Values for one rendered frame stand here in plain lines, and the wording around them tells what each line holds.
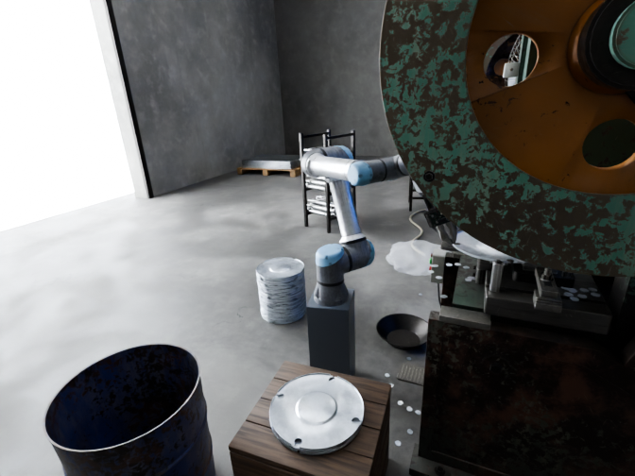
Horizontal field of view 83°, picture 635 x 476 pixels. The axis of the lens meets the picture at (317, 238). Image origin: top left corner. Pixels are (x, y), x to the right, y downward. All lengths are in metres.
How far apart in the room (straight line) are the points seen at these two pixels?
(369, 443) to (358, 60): 7.66
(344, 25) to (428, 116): 7.70
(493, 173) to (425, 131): 0.15
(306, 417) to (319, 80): 7.84
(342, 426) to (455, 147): 0.83
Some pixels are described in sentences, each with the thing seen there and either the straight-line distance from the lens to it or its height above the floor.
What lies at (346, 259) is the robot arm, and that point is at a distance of 1.49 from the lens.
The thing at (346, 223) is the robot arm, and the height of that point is 0.76.
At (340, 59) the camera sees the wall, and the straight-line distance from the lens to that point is 8.40.
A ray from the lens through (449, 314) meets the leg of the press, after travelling 1.17.
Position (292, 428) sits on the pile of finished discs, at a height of 0.37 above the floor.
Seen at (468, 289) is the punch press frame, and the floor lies 0.65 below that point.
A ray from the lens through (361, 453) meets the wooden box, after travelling 1.16.
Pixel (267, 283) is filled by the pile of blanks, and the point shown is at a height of 0.27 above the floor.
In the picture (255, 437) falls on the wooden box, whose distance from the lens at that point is 1.21.
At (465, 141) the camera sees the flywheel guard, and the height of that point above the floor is 1.17.
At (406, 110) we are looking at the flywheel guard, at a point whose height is 1.23.
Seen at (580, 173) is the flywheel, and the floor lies 1.10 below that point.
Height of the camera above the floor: 1.26
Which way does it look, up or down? 21 degrees down
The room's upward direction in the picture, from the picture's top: 3 degrees counter-clockwise
